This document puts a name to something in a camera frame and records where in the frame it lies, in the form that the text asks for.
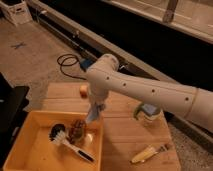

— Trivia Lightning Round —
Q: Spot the brown pine cone toy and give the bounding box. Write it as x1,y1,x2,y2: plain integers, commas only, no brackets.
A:
68,119,86,144

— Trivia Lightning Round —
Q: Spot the white dish brush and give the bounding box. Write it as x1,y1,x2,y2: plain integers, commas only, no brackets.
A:
49,124,95,162

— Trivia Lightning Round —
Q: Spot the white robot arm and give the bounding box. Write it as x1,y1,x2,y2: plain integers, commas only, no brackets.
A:
86,54,213,133

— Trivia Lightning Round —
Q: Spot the small orange apple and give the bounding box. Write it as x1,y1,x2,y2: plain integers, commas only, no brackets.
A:
79,85,88,98

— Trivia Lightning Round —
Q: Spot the yellow plastic bin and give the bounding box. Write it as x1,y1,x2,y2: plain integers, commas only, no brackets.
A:
3,111,103,171

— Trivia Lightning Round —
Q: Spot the black coiled cable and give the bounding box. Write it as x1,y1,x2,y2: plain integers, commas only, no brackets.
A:
56,53,88,81

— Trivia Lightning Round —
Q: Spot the blue power device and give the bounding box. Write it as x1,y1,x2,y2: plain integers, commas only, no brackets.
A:
80,59,92,71

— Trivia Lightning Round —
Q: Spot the black chair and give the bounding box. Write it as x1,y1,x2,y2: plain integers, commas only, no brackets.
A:
0,72,29,168

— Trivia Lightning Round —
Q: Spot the white cardboard box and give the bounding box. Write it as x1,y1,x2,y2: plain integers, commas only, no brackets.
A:
0,0,32,26

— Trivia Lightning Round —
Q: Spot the wooden table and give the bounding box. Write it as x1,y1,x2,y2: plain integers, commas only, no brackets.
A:
42,82,181,171

